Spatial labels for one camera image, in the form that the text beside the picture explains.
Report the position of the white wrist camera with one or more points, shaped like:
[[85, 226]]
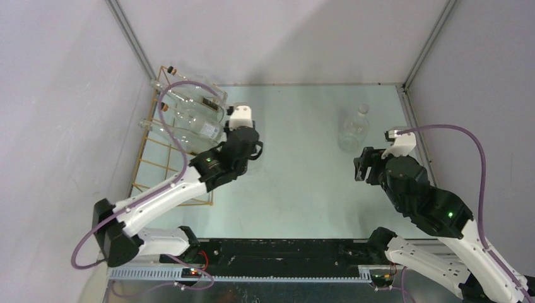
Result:
[[402, 142], [240, 116]]

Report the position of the electronics board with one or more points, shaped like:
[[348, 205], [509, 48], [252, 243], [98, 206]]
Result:
[[191, 273], [381, 278]]

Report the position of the long clear glass bottle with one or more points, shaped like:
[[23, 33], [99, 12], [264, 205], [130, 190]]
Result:
[[191, 143]]

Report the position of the aluminium frame rail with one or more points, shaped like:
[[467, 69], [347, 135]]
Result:
[[161, 268]]

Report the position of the clear bottle white label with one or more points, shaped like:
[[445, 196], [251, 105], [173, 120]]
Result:
[[194, 121]]

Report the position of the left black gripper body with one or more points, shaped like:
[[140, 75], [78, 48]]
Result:
[[242, 168]]

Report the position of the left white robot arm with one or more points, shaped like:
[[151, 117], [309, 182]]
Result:
[[120, 228]]

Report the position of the gold wire wine rack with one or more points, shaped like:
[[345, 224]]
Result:
[[157, 159]]

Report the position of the left electronics board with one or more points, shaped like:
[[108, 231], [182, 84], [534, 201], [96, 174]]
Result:
[[191, 273]]

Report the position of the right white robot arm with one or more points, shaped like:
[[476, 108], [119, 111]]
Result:
[[480, 274]]

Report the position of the clear bottle black label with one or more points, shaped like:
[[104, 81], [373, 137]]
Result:
[[202, 105]]

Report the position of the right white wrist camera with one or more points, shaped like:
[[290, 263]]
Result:
[[402, 142]]

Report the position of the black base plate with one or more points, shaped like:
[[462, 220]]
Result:
[[285, 258]]

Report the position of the clear bottle black cork top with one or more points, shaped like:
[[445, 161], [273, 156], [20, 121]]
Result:
[[197, 86]]

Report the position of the right electronics board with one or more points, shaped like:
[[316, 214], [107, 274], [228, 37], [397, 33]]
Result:
[[381, 278]]

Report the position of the clear bottle frosted cap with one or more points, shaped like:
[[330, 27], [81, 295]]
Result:
[[254, 167]]

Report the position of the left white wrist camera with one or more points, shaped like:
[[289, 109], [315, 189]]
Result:
[[240, 116]]

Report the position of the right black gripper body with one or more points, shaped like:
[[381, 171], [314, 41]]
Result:
[[375, 175]]

